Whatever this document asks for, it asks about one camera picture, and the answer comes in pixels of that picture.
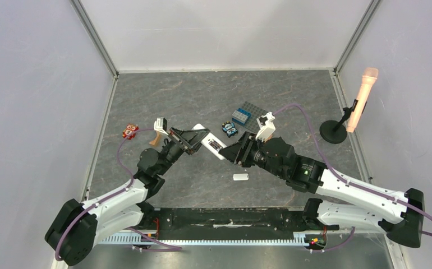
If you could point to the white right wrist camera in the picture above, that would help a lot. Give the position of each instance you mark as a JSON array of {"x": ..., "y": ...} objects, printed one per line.
[{"x": 266, "y": 127}]

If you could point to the white battery cover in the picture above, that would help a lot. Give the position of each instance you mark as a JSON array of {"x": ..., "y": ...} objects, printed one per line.
[{"x": 241, "y": 177}]

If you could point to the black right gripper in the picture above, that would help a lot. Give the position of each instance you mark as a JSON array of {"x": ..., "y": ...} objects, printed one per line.
[{"x": 247, "y": 151}]

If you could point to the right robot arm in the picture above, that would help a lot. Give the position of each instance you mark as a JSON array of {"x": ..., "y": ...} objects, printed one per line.
[{"x": 394, "y": 212}]

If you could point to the blue lego brick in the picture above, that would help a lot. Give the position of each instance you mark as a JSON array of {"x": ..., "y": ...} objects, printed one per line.
[{"x": 244, "y": 112}]

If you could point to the black microphone stand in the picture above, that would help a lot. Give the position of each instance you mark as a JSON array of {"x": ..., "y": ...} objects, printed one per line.
[{"x": 334, "y": 131}]

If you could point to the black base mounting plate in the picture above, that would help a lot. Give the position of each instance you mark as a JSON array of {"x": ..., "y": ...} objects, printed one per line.
[{"x": 230, "y": 223}]

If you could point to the grey lego brick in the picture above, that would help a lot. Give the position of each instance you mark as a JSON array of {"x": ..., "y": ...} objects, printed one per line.
[{"x": 235, "y": 119}]

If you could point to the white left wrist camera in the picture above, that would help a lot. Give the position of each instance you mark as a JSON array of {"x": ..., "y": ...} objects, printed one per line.
[{"x": 160, "y": 125}]

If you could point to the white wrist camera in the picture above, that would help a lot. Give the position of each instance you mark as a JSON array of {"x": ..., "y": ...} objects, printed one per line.
[
  {"x": 266, "y": 127},
  {"x": 160, "y": 125}
]

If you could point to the white cable duct strip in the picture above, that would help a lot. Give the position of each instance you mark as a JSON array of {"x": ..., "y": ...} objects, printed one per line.
[{"x": 130, "y": 238}]

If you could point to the grey lego baseplate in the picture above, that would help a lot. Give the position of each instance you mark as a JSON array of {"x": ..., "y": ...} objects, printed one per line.
[{"x": 255, "y": 111}]

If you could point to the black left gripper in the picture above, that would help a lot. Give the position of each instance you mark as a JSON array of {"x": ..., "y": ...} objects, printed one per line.
[{"x": 179, "y": 135}]

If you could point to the white remote control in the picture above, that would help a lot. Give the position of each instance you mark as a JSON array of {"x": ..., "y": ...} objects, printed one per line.
[{"x": 211, "y": 136}]

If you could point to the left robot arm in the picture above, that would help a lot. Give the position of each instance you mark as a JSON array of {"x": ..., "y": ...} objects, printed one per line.
[{"x": 79, "y": 226}]

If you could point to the black battery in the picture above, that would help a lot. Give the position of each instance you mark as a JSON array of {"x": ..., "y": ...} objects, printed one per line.
[{"x": 215, "y": 145}]

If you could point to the red owl toy block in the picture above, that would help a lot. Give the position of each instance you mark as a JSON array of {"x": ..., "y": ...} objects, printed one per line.
[{"x": 130, "y": 131}]

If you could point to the large wooden block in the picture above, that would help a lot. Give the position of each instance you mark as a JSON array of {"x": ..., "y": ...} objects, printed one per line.
[{"x": 157, "y": 139}]

